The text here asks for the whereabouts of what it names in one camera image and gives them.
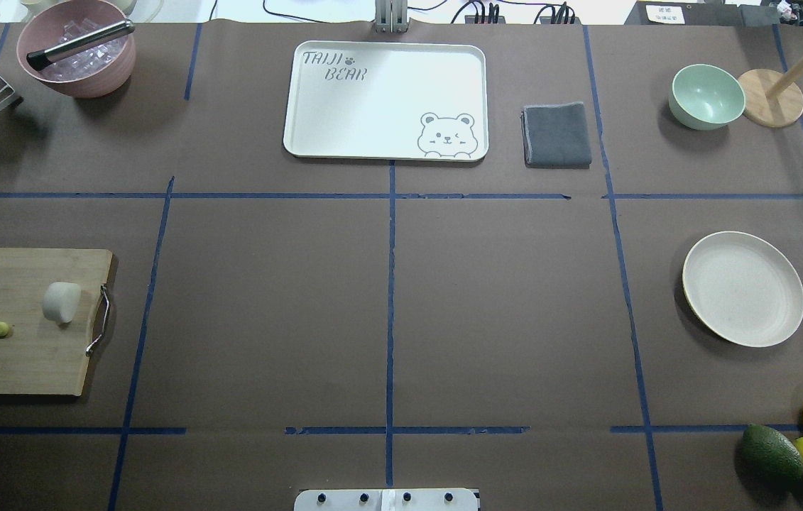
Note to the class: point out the cream round plate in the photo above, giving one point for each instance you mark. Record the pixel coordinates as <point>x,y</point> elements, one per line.
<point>743,288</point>

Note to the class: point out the white steamed bun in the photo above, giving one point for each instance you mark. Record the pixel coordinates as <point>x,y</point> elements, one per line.
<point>60,302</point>

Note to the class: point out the white bear serving tray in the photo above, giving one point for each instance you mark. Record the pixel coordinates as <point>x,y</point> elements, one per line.
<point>392,101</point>

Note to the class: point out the grey folded cloth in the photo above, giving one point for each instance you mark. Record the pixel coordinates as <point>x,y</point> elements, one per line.
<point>555,136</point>

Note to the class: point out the black power strip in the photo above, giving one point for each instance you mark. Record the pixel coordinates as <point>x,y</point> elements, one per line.
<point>516,13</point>

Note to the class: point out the green bowl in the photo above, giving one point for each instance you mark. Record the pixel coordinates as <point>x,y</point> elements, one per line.
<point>703,97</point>

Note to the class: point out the black box white label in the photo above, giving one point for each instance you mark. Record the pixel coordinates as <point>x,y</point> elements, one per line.
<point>666,13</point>

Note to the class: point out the pink bowl with ice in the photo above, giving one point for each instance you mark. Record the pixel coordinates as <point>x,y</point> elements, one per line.
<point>80,76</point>

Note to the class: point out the wooden cutting board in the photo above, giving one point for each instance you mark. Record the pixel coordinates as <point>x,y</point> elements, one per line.
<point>40,356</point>

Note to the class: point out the wooden mug stand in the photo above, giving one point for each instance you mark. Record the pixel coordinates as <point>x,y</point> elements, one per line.
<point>773,98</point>

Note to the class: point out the black metal tongs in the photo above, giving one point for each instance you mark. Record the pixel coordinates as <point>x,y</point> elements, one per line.
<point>100,41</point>

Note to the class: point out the green avocado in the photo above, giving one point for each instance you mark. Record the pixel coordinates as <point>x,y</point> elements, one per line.
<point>771,456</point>

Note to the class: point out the aluminium camera post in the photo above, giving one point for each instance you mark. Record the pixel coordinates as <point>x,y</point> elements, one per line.
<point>391,16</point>

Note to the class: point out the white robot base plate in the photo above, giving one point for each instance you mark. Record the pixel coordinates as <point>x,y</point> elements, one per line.
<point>388,499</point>

